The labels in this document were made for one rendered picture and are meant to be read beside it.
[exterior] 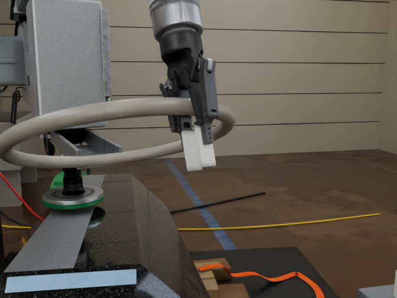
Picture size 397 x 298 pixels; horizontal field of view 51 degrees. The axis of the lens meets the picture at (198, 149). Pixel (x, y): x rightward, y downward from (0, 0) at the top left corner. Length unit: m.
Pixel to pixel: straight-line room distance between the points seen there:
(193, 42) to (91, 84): 0.77
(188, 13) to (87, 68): 0.76
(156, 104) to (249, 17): 6.17
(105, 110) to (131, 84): 5.73
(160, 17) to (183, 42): 0.06
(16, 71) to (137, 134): 4.54
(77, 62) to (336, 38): 6.27
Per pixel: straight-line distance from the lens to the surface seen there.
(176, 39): 0.72
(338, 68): 7.42
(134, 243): 1.24
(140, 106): 0.66
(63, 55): 1.42
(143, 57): 6.40
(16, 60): 2.04
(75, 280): 1.12
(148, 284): 1.12
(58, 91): 1.42
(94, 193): 1.55
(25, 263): 1.19
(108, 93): 1.44
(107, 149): 1.23
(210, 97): 0.67
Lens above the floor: 1.31
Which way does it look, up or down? 10 degrees down
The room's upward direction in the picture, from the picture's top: straight up
